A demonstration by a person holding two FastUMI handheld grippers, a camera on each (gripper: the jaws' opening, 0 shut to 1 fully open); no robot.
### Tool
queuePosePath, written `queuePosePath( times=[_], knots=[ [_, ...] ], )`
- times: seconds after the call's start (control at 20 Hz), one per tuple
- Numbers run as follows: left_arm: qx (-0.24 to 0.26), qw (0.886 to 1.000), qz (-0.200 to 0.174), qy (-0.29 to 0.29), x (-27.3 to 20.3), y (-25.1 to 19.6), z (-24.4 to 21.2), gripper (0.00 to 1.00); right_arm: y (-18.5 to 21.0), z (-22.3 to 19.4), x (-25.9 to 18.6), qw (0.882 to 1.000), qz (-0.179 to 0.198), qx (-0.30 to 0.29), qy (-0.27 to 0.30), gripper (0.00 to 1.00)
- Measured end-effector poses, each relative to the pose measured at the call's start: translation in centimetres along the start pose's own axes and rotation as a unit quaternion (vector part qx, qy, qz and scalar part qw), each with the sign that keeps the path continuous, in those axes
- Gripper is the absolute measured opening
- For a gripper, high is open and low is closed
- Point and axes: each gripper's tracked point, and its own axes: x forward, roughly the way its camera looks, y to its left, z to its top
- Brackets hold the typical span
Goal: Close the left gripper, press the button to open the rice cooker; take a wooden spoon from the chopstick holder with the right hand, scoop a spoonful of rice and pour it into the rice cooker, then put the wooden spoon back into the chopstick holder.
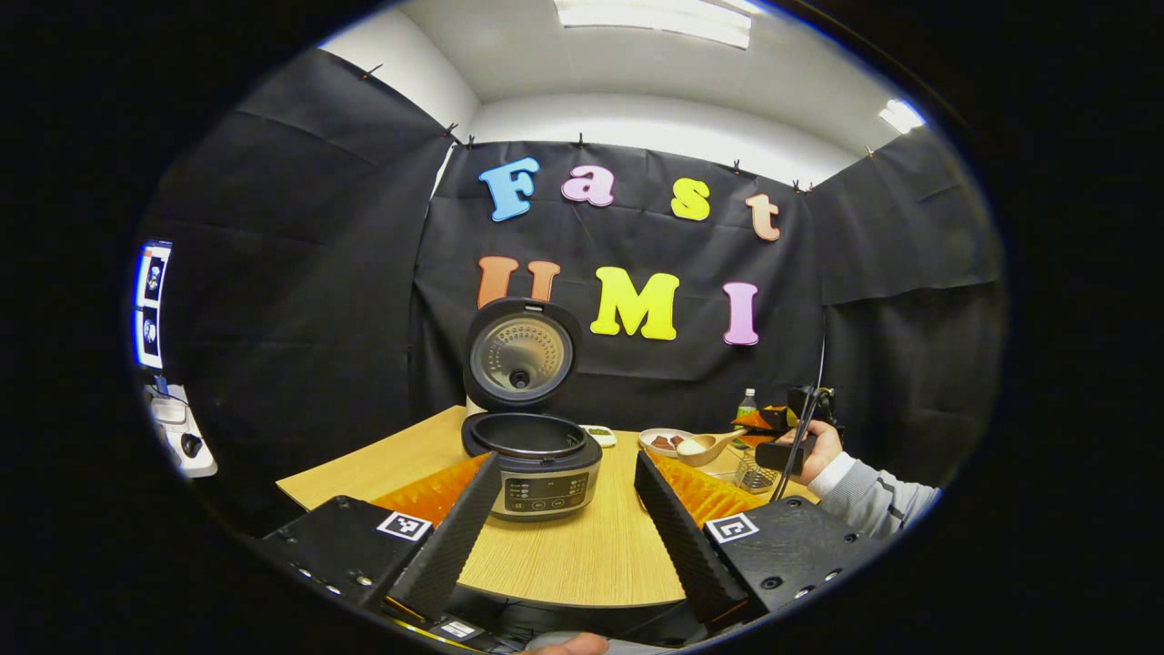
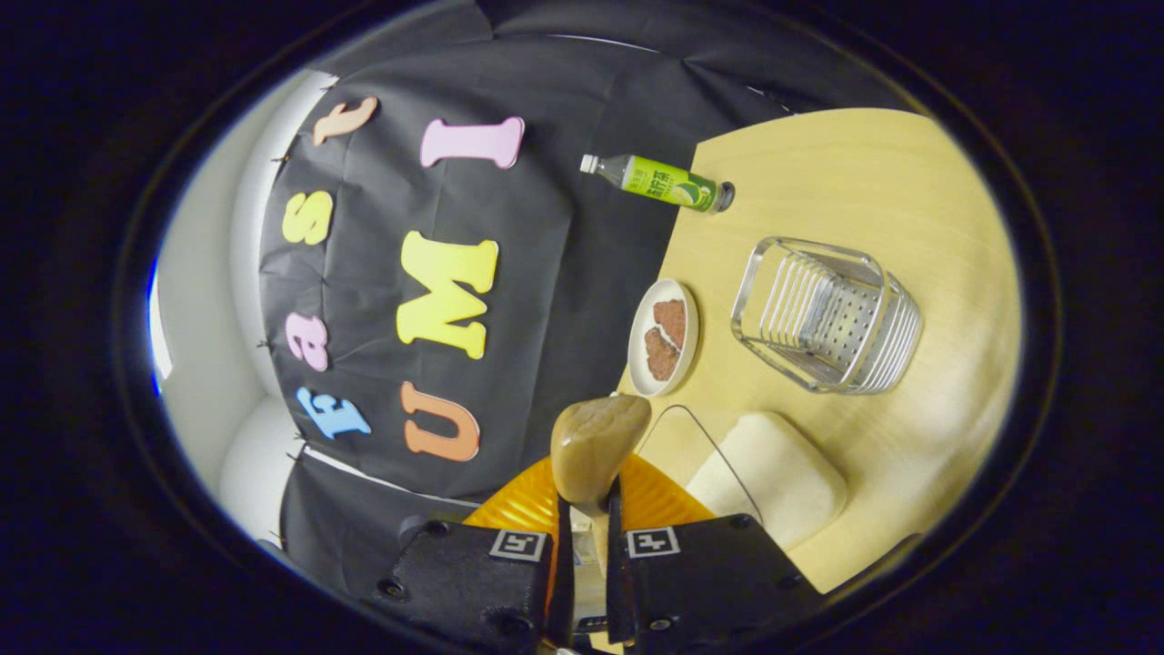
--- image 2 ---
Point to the green drink bottle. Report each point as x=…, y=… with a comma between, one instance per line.
x=659, y=180

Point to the wooden spoon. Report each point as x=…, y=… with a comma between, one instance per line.
x=596, y=446

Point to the white round plate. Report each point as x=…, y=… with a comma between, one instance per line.
x=641, y=350

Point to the brown meat piece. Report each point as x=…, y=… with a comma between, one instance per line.
x=661, y=357
x=671, y=320

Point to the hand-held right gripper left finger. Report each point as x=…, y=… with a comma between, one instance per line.
x=473, y=582

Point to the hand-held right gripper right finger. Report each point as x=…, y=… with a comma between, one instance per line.
x=700, y=582

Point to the black backdrop cloth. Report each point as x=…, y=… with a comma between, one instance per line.
x=546, y=255

